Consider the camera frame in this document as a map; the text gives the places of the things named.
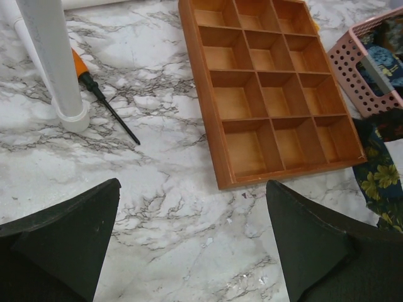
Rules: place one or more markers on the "navy yellow floral tie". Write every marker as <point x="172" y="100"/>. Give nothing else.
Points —
<point x="378" y="177"/>

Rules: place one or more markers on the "orange handled screwdriver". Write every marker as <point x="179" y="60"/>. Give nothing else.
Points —
<point x="86" y="79"/>

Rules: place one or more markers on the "pink perforated plastic basket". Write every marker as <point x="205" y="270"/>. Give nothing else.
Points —
<point x="357" y="72"/>

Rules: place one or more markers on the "wooden compartment tray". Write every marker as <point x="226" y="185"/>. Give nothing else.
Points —
<point x="269" y="100"/>

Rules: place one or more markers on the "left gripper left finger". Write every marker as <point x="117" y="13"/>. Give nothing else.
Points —
<point x="57" y="254"/>

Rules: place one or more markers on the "white pvc pipe frame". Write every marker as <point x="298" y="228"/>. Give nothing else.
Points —
<point x="41" y="27"/>

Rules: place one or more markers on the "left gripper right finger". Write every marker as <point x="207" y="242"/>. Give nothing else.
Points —
<point x="328" y="256"/>

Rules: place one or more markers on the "blue floral tie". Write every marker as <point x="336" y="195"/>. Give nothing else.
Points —
<point x="388" y="63"/>

